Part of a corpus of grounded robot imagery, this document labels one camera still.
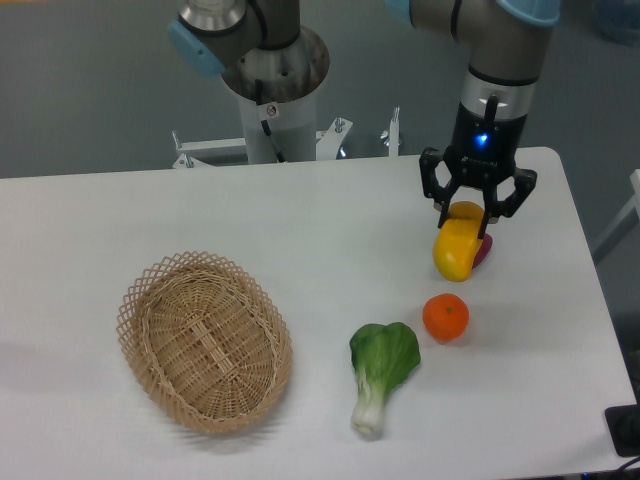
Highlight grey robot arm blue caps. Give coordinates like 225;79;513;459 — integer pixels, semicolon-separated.
168;1;560;225

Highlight white table leg frame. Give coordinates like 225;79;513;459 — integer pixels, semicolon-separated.
591;169;639;265

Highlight woven wicker basket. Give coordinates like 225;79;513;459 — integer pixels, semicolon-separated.
116;252;293;434

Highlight orange tangerine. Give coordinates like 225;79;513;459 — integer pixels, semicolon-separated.
422;293;470;343

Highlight black device at table edge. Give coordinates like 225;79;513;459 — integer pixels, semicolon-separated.
604;405;639;457

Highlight white metal base frame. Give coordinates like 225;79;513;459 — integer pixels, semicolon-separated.
172;106;402;169

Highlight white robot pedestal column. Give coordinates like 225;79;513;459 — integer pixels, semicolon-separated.
219;24;332;165

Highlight green bok choy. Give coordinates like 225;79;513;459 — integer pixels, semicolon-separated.
349;322;421;438

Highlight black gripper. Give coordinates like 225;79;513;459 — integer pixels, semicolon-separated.
419;103;537;240

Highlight purple sweet potato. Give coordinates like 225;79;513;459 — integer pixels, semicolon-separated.
472;233;494;269

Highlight black cable on pedestal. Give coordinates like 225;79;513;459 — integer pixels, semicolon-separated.
254;78;288;164

